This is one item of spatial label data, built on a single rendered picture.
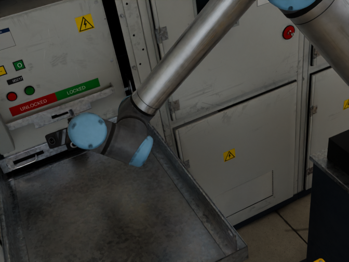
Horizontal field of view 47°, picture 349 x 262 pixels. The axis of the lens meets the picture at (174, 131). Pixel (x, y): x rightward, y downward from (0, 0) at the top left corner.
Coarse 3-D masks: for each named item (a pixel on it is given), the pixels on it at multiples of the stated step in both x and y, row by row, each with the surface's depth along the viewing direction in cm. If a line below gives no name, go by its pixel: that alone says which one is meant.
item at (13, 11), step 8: (8, 0) 137; (16, 0) 136; (24, 0) 134; (32, 0) 132; (40, 0) 131; (48, 0) 130; (56, 0) 128; (64, 0) 126; (0, 8) 130; (8, 8) 129; (16, 8) 127; (24, 8) 126; (32, 8) 123; (40, 8) 124; (0, 16) 123; (8, 16) 121
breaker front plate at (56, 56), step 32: (96, 0) 130; (32, 32) 126; (64, 32) 131; (96, 32) 135; (0, 64) 127; (32, 64) 131; (64, 64) 136; (96, 64) 141; (0, 96) 132; (32, 96) 137; (32, 128) 142
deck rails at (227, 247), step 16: (160, 144) 142; (160, 160) 140; (176, 160) 130; (0, 176) 139; (176, 176) 132; (0, 192) 129; (16, 192) 138; (192, 192) 125; (16, 208) 132; (192, 208) 120; (208, 208) 116; (16, 224) 126; (208, 224) 114; (224, 224) 107; (16, 240) 120; (224, 240) 109; (16, 256) 115
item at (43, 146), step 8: (112, 120) 153; (40, 144) 146; (24, 152) 144; (32, 152) 146; (40, 152) 147; (48, 152) 149; (56, 152) 150; (0, 160) 142; (16, 160) 145; (24, 160) 146; (32, 160) 147; (8, 168) 145
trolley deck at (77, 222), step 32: (96, 160) 147; (32, 192) 137; (64, 192) 135; (96, 192) 133; (128, 192) 130; (160, 192) 128; (0, 224) 127; (32, 224) 125; (64, 224) 123; (96, 224) 121; (128, 224) 119; (160, 224) 117; (192, 224) 116; (32, 256) 115; (64, 256) 113; (96, 256) 111; (128, 256) 110; (160, 256) 108; (192, 256) 107; (224, 256) 105
